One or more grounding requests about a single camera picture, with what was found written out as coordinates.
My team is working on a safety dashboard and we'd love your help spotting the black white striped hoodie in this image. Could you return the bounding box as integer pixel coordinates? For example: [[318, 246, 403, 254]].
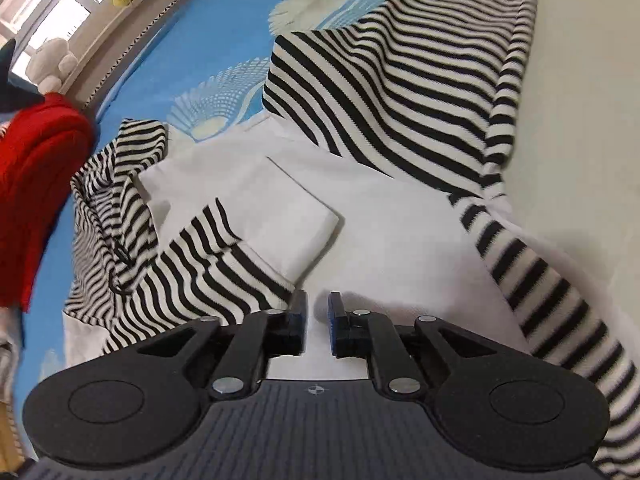
[[63, 0, 639, 479]]

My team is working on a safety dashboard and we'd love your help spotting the red folded blanket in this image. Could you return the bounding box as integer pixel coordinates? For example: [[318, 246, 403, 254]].
[[1, 93, 96, 312]]

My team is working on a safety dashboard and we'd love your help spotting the blue floral bed sheet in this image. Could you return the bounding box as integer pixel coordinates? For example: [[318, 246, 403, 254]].
[[19, 0, 452, 406]]

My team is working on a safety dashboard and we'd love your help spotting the dark teal shark plush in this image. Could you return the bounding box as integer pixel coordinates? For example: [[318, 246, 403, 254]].
[[0, 39, 44, 114]]

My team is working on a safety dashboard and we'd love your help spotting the white plush toy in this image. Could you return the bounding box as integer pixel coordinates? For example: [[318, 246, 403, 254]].
[[25, 38, 78, 94]]

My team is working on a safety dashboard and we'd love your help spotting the window with white frame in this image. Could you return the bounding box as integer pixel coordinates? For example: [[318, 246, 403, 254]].
[[1, 0, 102, 78]]

